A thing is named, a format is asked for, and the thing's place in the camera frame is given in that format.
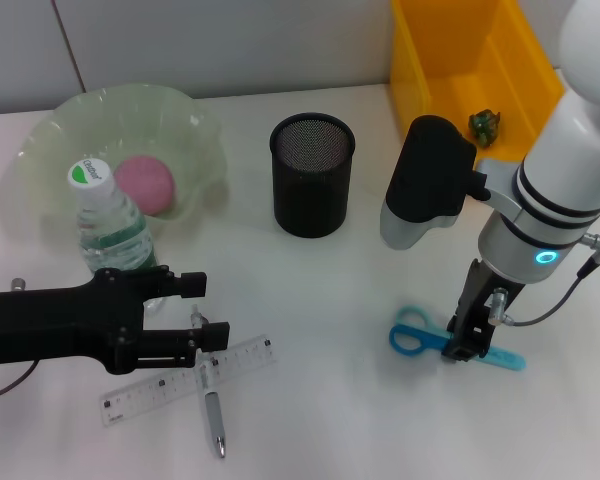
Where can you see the silver ballpoint pen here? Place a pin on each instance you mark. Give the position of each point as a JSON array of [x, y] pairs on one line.
[[214, 415]]

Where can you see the yellow plastic bin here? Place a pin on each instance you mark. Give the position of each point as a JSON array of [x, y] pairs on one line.
[[430, 75]]

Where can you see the clear green-label water bottle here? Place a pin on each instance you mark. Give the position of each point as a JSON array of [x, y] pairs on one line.
[[110, 235]]

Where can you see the transparent plastic ruler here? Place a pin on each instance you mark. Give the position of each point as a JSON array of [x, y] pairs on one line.
[[145, 395]]

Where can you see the pale green glass fruit plate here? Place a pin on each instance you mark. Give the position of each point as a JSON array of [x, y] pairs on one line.
[[180, 130]]

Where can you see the black mesh pen holder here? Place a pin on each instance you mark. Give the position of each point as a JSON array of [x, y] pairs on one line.
[[311, 195]]

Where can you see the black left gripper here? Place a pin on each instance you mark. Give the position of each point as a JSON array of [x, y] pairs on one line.
[[45, 325]]

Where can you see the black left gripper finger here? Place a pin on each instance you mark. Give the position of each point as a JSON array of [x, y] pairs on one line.
[[215, 336]]

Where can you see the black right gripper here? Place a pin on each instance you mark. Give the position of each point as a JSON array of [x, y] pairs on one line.
[[480, 305]]

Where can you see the pink peach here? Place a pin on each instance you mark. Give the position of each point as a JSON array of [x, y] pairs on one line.
[[147, 187]]

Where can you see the silver left wrist connector post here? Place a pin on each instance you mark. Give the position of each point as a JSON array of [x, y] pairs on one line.
[[19, 284]]

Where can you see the blue scissors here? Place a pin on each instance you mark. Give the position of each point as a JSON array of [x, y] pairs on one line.
[[410, 340]]

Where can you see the dark green plastic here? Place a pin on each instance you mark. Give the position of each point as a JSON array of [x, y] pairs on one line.
[[486, 129]]

